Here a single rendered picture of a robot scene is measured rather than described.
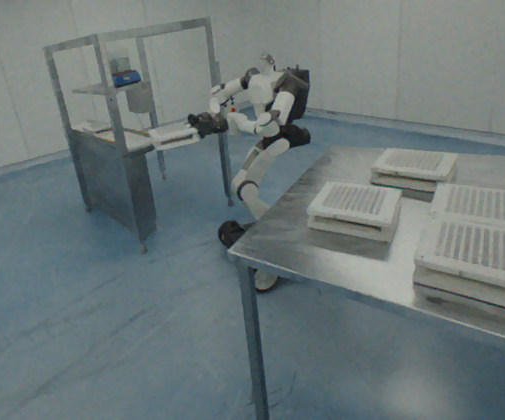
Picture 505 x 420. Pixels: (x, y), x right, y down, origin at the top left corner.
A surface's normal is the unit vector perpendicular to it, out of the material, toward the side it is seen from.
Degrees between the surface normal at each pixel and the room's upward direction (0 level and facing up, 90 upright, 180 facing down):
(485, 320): 0
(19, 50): 90
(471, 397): 0
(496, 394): 0
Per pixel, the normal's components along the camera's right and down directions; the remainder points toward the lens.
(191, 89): 0.42, 0.22
